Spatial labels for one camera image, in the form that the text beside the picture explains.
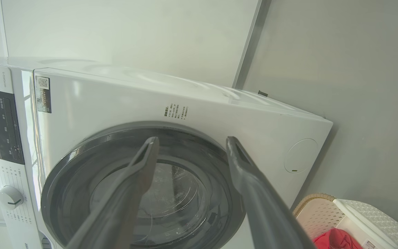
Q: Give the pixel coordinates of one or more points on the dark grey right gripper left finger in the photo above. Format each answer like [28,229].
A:
[119,207]

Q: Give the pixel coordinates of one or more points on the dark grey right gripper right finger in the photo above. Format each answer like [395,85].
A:
[264,214]

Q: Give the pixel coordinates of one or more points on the white perforated laundry basket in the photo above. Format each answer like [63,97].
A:
[375,214]

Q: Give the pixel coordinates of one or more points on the white printed label sticker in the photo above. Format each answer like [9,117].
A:
[369,245]

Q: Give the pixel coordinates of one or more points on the round white filter cover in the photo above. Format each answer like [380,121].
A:
[301,155]

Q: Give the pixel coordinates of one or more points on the dark round washing machine door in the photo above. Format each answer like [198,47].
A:
[188,204]

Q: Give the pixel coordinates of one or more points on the red and white garment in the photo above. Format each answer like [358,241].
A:
[337,240]

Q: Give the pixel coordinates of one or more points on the white front-load washing machine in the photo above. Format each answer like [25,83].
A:
[98,103]

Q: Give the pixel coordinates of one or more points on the small white text sticker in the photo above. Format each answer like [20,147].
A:
[176,112]

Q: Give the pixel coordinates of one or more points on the white washing machine control knob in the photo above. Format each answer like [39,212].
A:
[8,197]

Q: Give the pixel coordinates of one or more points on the dark sticker with QR code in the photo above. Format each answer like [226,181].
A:
[43,100]

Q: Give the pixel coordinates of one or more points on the small dark bracket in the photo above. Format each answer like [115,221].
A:
[263,93]

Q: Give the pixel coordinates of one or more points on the grey partition base rail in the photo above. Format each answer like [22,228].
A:
[252,41]

